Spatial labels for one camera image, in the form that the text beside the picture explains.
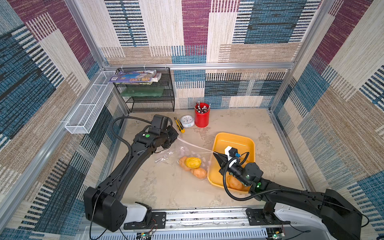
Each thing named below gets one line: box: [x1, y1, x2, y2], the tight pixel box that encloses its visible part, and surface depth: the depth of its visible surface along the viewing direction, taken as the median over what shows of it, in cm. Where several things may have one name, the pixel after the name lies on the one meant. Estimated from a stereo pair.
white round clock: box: [180, 115, 195, 128], surface depth 114 cm
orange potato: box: [179, 156, 191, 172], surface depth 86 cm
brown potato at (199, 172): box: [191, 167, 207, 179], surface depth 81 cm
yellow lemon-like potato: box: [184, 157, 202, 169], surface depth 81 cm
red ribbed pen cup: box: [194, 102, 211, 128], surface depth 107 cm
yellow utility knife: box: [174, 117, 186, 134], surface depth 110 cm
